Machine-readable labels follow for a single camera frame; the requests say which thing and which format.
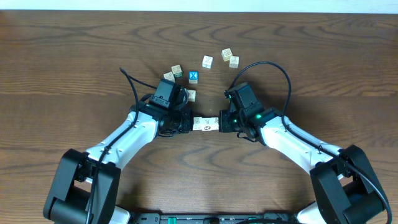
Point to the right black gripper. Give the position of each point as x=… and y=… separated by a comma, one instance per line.
x=223, y=119

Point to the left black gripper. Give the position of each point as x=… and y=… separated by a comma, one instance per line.
x=190, y=128

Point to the yellow edged white block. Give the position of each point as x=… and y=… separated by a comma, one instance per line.
x=206, y=124

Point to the red edged grape block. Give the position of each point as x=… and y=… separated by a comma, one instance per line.
x=215, y=123

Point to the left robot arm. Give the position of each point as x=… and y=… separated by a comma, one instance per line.
x=85, y=185

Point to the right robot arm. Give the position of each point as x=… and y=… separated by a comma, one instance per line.
x=345, y=184

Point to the white block red drawing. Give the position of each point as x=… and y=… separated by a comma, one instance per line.
x=169, y=76

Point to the blue X letter block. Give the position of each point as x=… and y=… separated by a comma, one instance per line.
x=193, y=77

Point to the green edged picture block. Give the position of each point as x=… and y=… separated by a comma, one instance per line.
x=177, y=71

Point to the yellow picture block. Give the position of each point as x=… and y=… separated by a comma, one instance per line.
x=226, y=54

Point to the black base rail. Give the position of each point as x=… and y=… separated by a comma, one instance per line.
x=221, y=218

